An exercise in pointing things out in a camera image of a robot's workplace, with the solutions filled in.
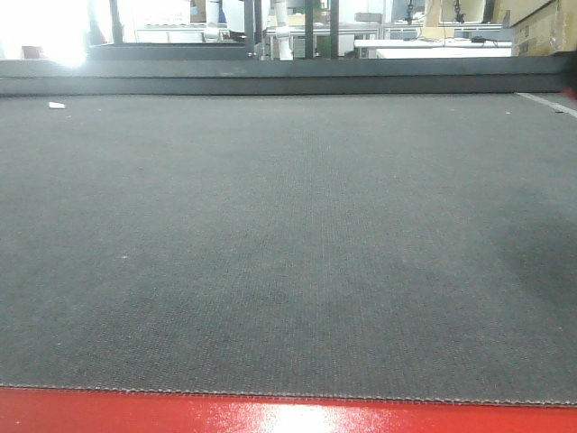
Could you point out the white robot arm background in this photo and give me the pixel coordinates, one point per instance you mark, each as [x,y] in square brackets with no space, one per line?
[283,31]

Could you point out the dark grey fabric mat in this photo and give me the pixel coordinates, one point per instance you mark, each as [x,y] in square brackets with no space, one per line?
[394,247]

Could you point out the white background table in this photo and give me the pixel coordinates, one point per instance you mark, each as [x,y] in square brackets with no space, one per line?
[433,49]

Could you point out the white tape strip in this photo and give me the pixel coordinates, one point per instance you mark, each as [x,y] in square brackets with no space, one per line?
[557,107]

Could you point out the cardboard box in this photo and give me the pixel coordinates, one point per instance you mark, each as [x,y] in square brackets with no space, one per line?
[542,28]

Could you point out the red table edge strip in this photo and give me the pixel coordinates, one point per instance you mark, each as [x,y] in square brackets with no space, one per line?
[43,410]

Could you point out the black metal frame posts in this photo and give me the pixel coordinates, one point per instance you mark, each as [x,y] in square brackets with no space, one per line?
[314,29]

